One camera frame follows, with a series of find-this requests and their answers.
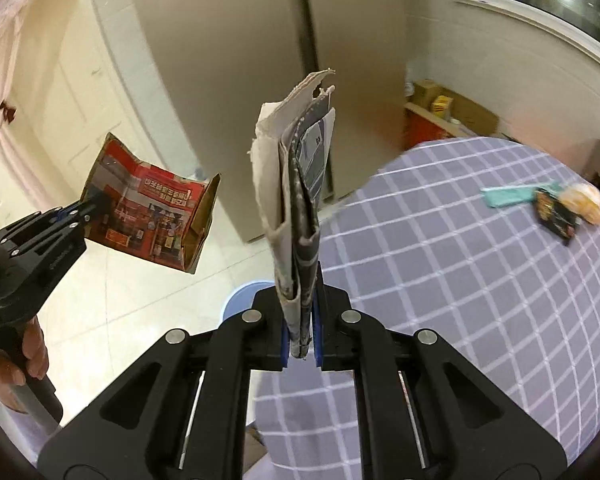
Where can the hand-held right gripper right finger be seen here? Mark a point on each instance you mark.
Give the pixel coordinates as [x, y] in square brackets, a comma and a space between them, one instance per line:
[317, 347]

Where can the newspaper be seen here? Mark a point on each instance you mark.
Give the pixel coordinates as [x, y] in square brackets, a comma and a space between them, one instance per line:
[295, 220]

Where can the blue trash bin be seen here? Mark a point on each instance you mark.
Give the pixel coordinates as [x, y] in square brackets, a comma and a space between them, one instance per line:
[237, 302]

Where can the person's left hand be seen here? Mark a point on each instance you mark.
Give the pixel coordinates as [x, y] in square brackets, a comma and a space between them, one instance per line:
[30, 352]

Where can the red printed cardboard box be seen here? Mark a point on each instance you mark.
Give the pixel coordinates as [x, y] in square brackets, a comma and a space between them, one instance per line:
[150, 210]

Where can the pink curtain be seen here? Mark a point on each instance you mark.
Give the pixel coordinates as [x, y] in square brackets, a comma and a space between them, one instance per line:
[10, 25]

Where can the beige refrigerator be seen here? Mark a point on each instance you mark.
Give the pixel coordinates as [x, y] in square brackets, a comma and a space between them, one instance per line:
[240, 60]

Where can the brown cardboard box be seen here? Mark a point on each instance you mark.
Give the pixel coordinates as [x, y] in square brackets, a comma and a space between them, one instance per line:
[472, 110]

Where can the yellow plastic bag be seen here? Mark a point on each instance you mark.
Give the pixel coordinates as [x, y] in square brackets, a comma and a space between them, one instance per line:
[585, 202]

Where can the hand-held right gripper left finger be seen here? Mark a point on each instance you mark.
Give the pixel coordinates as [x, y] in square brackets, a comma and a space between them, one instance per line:
[283, 347]

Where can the small yellow box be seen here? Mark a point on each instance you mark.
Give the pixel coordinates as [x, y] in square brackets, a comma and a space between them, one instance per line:
[441, 105]

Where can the cream door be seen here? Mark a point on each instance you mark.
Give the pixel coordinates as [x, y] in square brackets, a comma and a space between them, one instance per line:
[80, 85]

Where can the teal wrapper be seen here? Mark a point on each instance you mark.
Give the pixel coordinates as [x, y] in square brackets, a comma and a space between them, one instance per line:
[505, 197]

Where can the dark snack packet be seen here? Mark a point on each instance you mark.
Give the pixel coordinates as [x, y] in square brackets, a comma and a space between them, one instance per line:
[555, 215]

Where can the red crate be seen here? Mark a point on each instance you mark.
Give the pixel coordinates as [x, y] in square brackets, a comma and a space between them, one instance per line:
[430, 130]

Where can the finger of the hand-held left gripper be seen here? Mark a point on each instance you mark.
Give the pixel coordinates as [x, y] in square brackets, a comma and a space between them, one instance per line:
[65, 227]
[30, 222]

